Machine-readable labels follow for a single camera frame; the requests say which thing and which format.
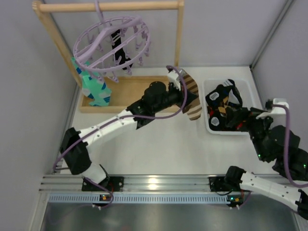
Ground brown cream striped sock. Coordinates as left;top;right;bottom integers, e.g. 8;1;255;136
180;69;203;121

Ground black sock grey blue marks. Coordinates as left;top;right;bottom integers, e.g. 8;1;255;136
205;79;243;109

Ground purple round clip hanger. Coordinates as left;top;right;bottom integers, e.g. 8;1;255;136
72;0;151;83

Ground brown argyle sock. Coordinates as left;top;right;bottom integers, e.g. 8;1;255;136
218;96;229;117

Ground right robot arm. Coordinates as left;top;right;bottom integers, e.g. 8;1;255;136
224;103;308;219

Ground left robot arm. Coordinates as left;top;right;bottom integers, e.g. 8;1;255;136
60;80;200;187

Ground black sock white stripes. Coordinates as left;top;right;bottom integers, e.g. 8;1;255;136
208;116;222;131

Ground white plastic basket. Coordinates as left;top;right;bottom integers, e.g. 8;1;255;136
203;79;256;135

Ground thin black sock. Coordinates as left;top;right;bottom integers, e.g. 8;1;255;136
111;29;131;69

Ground teal patterned sock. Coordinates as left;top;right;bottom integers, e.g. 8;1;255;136
71;57;112;107

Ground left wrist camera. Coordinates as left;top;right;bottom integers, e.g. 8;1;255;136
167;69;182;90

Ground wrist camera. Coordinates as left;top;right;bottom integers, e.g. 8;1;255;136
167;69;182;90
256;98;289;119

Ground wooden hanger rack frame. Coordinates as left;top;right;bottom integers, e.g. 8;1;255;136
32;0;184;113

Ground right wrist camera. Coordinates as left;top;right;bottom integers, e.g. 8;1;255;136
256;98;289;119

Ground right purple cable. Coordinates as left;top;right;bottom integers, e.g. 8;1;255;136
237;102;308;209

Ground purple cable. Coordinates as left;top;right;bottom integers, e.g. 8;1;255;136
52;64;188;210
237;102;308;209

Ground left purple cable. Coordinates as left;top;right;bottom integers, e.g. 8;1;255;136
52;64;188;210

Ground aluminium mounting rail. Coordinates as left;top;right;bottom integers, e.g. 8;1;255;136
39;173;301;205

